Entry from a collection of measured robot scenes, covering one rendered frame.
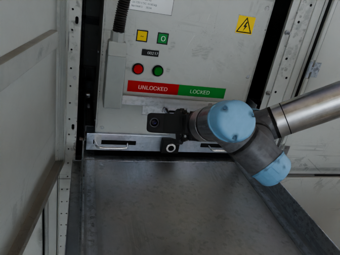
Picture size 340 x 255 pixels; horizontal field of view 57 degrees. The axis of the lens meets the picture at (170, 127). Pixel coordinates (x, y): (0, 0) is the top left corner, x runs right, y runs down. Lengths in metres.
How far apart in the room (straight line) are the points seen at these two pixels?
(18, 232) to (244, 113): 0.54
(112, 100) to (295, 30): 0.58
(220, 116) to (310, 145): 0.74
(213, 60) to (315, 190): 0.70
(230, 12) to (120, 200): 0.61
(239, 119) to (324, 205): 0.99
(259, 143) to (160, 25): 0.48
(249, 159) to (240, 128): 0.07
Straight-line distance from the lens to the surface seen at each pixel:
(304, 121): 0.72
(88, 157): 1.01
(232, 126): 0.54
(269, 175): 0.62
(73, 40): 0.87
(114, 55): 0.81
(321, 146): 1.27
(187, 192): 0.93
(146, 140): 1.03
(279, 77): 1.06
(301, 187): 1.35
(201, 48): 0.97
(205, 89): 1.01
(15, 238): 0.78
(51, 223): 1.17
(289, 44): 1.04
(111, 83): 0.83
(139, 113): 0.99
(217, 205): 0.91
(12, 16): 0.60
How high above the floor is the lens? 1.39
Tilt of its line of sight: 25 degrees down
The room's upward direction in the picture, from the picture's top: 11 degrees clockwise
